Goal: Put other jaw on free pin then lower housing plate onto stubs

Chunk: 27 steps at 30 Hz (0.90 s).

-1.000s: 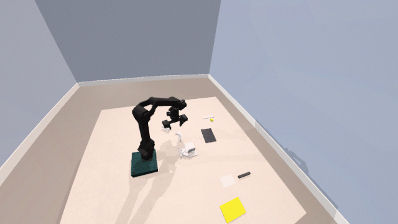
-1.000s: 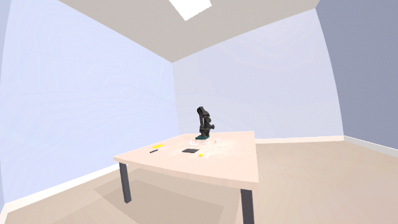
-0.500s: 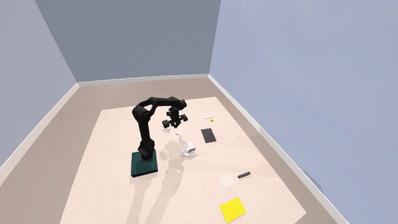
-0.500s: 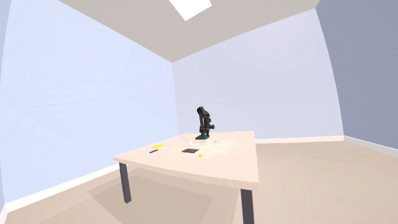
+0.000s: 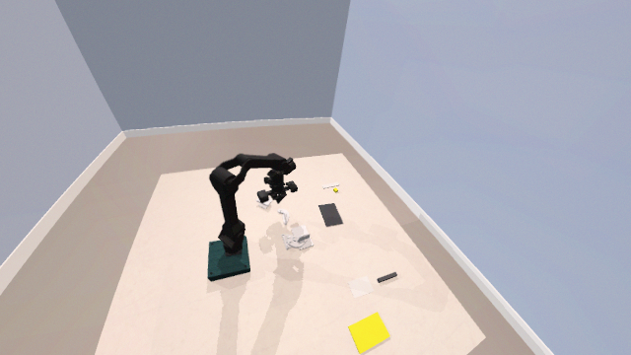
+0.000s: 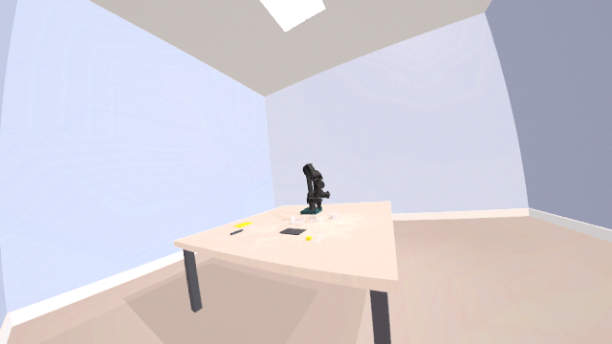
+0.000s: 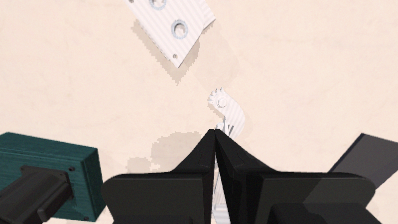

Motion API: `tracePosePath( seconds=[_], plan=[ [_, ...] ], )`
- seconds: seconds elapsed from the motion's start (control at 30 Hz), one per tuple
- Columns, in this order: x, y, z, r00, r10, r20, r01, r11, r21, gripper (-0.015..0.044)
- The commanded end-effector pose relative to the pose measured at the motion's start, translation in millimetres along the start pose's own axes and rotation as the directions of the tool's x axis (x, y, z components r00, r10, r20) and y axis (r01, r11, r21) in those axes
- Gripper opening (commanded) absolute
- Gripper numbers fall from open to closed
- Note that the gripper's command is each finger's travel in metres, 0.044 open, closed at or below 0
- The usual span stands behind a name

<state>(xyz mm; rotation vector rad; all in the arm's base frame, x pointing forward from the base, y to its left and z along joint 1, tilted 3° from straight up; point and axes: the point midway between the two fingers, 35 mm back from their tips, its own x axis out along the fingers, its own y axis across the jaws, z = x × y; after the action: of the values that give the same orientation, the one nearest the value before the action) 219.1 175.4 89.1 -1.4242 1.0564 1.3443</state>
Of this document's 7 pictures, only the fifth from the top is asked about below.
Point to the yellow square plate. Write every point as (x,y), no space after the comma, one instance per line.
(368,332)

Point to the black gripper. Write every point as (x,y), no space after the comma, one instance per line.
(277,192)

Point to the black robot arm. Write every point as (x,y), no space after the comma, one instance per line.
(227,185)

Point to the dark grey flat bar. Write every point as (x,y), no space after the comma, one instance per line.
(384,278)

